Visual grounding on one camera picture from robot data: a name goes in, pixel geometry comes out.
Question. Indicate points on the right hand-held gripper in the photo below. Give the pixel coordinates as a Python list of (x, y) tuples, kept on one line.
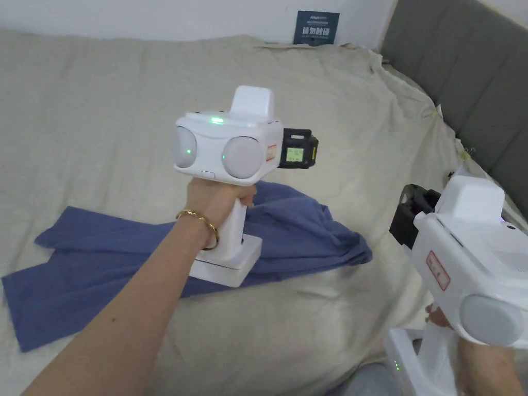
[(474, 255)]

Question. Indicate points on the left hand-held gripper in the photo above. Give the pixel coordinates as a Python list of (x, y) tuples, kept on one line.
[(231, 140)]

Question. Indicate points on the person's left hand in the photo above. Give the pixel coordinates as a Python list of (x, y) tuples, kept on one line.
[(208, 206)]

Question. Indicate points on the person's right hand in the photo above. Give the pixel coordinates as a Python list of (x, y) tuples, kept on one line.
[(474, 354)]

